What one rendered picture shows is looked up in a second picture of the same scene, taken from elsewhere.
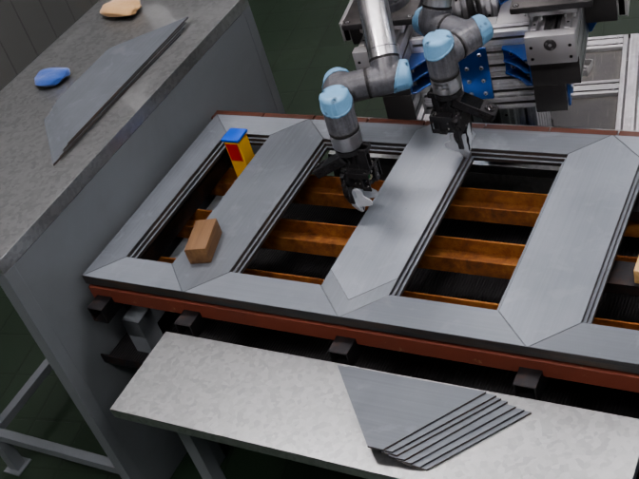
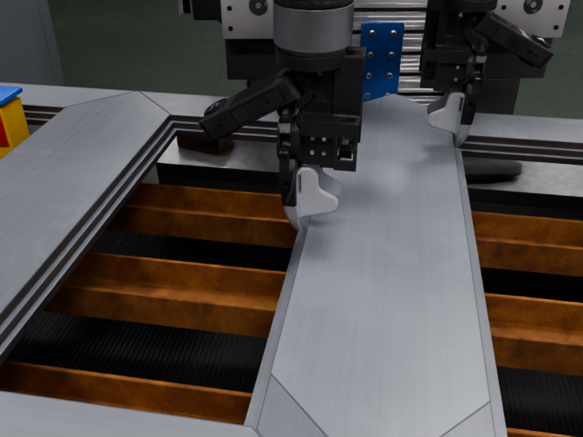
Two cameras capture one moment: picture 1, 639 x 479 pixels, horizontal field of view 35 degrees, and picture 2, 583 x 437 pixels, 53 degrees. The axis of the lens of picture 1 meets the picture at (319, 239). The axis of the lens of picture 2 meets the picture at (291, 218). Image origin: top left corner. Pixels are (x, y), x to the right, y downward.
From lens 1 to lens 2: 196 cm
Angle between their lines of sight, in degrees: 23
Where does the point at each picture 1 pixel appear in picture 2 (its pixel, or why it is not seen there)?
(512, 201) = (507, 231)
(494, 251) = (543, 319)
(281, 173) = (94, 159)
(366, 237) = (336, 283)
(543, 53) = (518, 18)
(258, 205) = (41, 213)
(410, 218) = (420, 243)
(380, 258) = (403, 338)
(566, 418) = not seen: outside the picture
